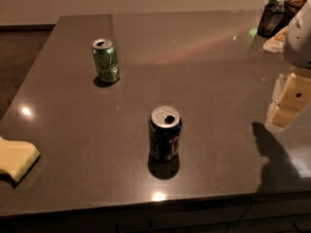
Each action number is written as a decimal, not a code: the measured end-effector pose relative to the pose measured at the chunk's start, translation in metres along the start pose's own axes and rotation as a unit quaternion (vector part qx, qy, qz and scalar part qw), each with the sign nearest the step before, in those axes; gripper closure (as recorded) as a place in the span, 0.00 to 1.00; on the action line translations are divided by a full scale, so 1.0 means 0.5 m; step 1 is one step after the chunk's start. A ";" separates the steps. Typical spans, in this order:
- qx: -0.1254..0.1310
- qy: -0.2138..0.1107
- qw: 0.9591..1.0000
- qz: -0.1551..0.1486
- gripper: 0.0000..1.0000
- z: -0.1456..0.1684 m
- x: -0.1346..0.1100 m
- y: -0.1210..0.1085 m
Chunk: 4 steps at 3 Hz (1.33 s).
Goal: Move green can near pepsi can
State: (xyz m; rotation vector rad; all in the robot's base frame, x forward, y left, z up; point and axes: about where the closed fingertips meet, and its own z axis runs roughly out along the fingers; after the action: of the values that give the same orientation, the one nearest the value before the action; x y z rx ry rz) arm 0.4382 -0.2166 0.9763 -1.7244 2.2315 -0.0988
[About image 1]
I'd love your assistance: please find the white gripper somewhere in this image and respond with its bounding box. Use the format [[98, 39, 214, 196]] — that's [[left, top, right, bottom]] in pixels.
[[267, 0, 311, 128]]

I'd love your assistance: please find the green soda can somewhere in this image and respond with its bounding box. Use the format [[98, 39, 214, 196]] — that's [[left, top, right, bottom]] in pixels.
[[92, 39, 120, 83]]

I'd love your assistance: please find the blue pepsi can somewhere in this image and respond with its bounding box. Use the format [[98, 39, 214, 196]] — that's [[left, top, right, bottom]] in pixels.
[[148, 105, 183, 162]]

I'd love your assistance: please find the white snack packet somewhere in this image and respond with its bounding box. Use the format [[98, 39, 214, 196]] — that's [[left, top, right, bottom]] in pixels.
[[262, 26, 288, 52]]

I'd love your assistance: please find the black mesh cup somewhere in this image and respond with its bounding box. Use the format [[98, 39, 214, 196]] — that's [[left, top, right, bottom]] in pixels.
[[258, 4, 294, 38]]

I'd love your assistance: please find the yellow sponge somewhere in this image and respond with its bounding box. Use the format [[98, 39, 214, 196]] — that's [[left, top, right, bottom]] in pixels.
[[0, 137, 40, 183]]

